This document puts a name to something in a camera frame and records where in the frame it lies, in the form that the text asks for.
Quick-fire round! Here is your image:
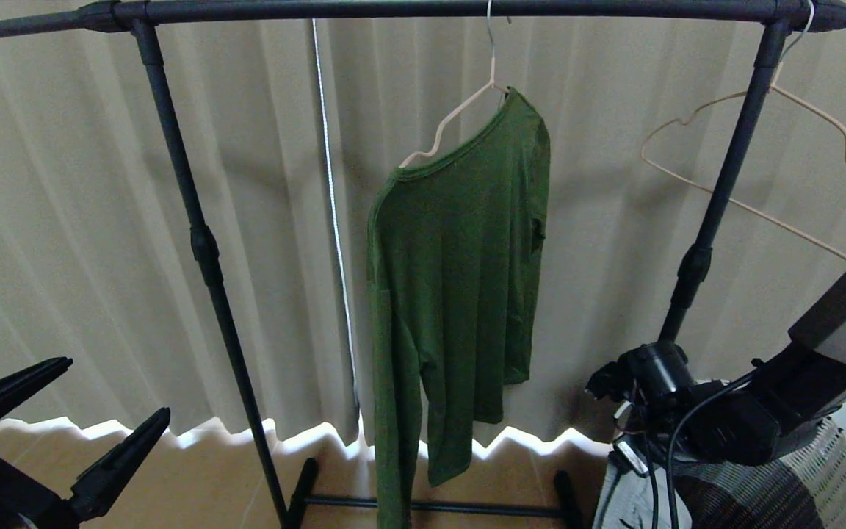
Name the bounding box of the black clothes rack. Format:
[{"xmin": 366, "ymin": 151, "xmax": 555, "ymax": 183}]
[{"xmin": 0, "ymin": 0, "xmax": 846, "ymax": 529}]

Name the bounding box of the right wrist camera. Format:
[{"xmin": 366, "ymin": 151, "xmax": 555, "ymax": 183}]
[{"xmin": 585, "ymin": 359, "xmax": 633, "ymax": 402}]

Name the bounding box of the green long-sleeved shirt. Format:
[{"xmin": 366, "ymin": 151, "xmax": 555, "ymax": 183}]
[{"xmin": 366, "ymin": 87, "xmax": 552, "ymax": 529}]

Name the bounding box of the beige curtain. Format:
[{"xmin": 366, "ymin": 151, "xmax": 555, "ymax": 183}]
[{"xmin": 0, "ymin": 0, "xmax": 846, "ymax": 449}]

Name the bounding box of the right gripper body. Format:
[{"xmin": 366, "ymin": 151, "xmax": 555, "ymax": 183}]
[{"xmin": 610, "ymin": 399, "xmax": 690, "ymax": 480}]

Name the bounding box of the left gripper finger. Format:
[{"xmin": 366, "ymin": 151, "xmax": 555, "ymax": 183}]
[
  {"xmin": 67, "ymin": 407, "xmax": 173, "ymax": 523},
  {"xmin": 0, "ymin": 357, "xmax": 74, "ymax": 439}
]

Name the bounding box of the pink clothes hanger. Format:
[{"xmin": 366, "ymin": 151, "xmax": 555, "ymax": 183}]
[
  {"xmin": 399, "ymin": 0, "xmax": 513, "ymax": 170},
  {"xmin": 641, "ymin": 7, "xmax": 846, "ymax": 269}
]

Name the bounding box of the white laundry basket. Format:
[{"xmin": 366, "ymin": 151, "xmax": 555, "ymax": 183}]
[{"xmin": 669, "ymin": 415, "xmax": 846, "ymax": 529}]

